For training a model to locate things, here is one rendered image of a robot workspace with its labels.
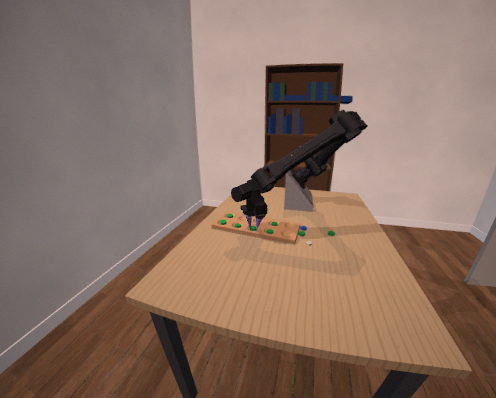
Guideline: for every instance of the orange tray with round pockets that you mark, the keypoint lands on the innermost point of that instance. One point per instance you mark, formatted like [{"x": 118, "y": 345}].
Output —
[{"x": 283, "y": 230}]

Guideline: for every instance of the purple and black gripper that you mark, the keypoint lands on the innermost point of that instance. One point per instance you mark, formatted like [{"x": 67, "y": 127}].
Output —
[{"x": 249, "y": 215}]

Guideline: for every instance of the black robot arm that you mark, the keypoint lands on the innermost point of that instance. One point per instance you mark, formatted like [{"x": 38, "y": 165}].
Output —
[{"x": 262, "y": 182}]

